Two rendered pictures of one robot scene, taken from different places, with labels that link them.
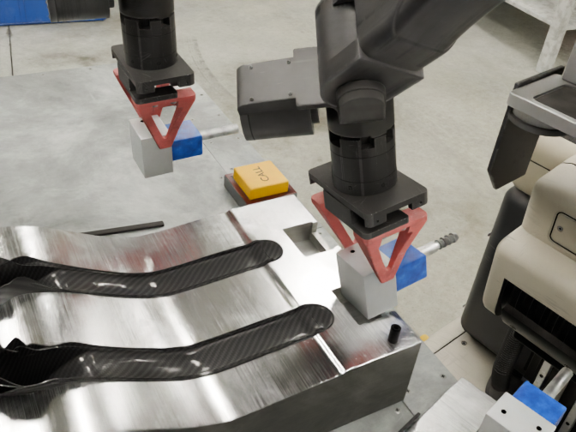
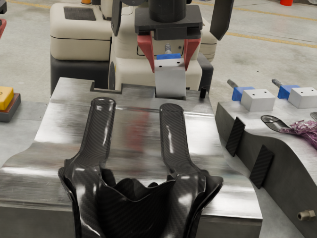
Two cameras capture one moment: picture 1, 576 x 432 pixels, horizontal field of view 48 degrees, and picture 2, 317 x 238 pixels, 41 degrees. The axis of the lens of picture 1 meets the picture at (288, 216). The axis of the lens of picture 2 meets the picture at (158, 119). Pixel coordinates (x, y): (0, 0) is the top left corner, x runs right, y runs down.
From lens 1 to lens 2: 56 cm
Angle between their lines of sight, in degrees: 53
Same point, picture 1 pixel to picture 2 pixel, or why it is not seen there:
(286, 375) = (205, 131)
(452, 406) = (233, 110)
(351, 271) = (171, 73)
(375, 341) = (200, 101)
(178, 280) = (94, 141)
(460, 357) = not seen: hidden behind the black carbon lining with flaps
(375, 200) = (191, 17)
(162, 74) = not seen: outside the picture
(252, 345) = (172, 135)
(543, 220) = (131, 46)
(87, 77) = not seen: outside the picture
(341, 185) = (172, 18)
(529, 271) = (142, 73)
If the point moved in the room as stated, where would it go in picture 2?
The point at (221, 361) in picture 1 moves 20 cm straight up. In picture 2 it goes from (177, 149) to (200, 8)
